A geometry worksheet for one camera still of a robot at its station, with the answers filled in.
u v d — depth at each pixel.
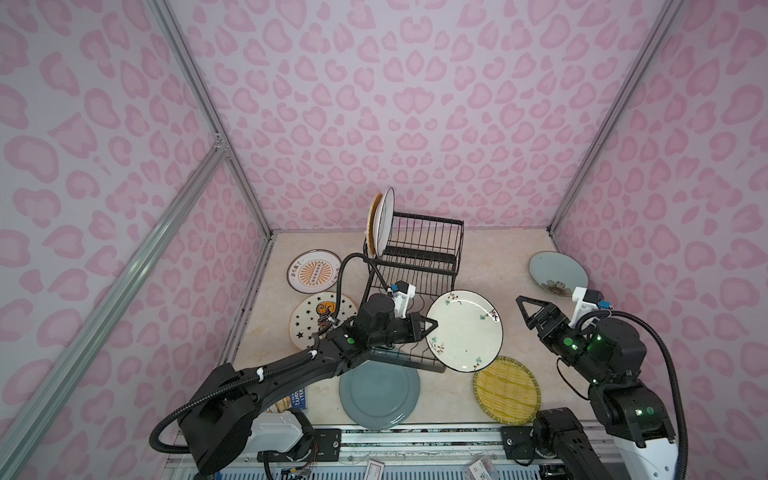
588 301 0.57
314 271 1.08
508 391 0.81
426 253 1.07
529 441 0.73
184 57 0.75
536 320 0.57
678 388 0.49
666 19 0.70
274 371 0.47
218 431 0.40
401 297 0.71
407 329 0.67
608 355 0.46
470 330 0.75
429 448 0.74
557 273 1.09
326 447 0.74
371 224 0.78
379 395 0.82
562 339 0.56
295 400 0.78
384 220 0.90
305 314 0.96
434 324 0.74
